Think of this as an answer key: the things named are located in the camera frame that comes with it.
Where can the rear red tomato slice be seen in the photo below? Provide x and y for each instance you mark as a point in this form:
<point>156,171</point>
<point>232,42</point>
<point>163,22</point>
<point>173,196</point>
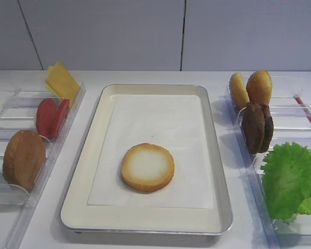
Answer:
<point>59,118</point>

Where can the red tomato slice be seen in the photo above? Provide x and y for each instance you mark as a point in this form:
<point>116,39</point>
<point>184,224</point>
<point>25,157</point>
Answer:
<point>45,115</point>
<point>59,118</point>

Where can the front brown meat patty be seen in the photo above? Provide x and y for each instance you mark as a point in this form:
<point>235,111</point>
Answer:
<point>253,125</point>

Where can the brown meat patty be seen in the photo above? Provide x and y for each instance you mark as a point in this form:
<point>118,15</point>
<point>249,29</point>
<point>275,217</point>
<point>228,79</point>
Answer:
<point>268,128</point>
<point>253,125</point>

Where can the front yellow cheese slice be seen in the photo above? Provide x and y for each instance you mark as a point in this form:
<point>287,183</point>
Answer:
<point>68,89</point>

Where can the yellow cheese slice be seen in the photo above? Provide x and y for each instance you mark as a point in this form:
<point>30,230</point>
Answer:
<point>68,89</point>
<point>56,75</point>

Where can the front red tomato slice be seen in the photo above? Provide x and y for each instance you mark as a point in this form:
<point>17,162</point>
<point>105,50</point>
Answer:
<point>45,115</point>

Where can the rear yellow cheese slice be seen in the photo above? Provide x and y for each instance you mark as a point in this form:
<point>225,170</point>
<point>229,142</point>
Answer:
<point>56,75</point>

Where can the rear brown meat patty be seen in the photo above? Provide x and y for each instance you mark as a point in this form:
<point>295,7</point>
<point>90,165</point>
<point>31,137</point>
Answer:
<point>268,128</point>

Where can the green lettuce leaf in rack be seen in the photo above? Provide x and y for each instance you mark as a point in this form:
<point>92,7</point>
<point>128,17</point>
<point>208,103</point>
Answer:
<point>287,181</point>

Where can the white paper sheet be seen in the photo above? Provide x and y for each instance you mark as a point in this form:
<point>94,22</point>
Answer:
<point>174,122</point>

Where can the metal baking tray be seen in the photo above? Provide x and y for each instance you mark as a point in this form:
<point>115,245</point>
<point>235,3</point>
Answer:
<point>77,214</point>

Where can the bottom bun slice on tray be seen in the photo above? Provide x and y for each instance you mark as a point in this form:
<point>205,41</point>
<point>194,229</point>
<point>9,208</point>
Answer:
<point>147,167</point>

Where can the left bun slice right rack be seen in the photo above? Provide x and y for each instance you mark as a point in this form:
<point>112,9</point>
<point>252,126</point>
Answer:
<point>238,91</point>

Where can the right bun top right rack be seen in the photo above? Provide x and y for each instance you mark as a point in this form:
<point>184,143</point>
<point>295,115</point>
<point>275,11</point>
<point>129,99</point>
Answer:
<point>259,87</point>

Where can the brown bun left rack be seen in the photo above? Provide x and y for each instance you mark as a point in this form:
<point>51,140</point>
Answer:
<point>24,156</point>

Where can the right clear acrylic rack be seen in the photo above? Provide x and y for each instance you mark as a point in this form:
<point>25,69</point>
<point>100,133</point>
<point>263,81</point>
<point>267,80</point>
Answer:
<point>290,125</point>

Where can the clear acrylic rack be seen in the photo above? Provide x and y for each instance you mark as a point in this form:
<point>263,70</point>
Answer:
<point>18,109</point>
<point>290,125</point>

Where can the left clear acrylic rack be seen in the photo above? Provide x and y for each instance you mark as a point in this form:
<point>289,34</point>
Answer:
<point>18,109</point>

